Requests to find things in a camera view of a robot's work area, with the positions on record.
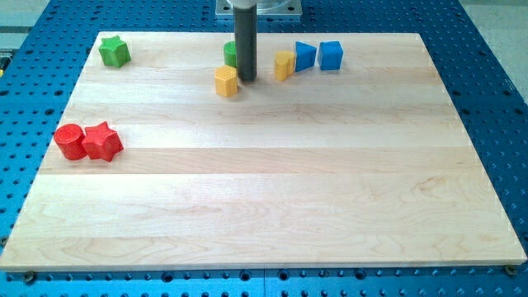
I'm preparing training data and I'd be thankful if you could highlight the wooden board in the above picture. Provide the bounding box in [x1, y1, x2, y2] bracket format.
[1, 32, 526, 271]

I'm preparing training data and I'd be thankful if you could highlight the red star block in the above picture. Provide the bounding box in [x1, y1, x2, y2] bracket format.
[82, 121, 124, 162]

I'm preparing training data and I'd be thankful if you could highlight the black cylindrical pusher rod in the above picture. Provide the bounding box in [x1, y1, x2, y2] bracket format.
[232, 0, 257, 82]

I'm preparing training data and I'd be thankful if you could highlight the yellow heart block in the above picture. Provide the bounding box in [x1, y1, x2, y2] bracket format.
[274, 50, 296, 81]

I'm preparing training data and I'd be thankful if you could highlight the blue triangle block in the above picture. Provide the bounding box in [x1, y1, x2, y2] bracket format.
[295, 41, 317, 72]

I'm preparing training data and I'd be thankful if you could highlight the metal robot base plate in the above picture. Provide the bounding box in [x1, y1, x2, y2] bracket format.
[214, 0, 303, 18]

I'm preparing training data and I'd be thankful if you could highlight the yellow hexagon block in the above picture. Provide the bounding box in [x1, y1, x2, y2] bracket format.
[214, 65, 238, 97]

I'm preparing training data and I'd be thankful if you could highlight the blue perforated table plate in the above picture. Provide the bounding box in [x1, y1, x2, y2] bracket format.
[1, 1, 527, 296]

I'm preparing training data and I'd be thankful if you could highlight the blue cube block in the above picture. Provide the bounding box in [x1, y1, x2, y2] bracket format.
[318, 40, 343, 71]

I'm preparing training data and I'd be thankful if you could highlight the green cylinder block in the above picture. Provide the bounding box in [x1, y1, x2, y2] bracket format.
[223, 41, 237, 68]

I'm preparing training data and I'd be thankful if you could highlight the green star block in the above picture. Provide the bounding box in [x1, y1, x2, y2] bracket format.
[98, 35, 131, 68]

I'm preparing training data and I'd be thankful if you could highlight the red cylinder block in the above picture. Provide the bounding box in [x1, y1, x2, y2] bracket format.
[54, 124, 87, 160]

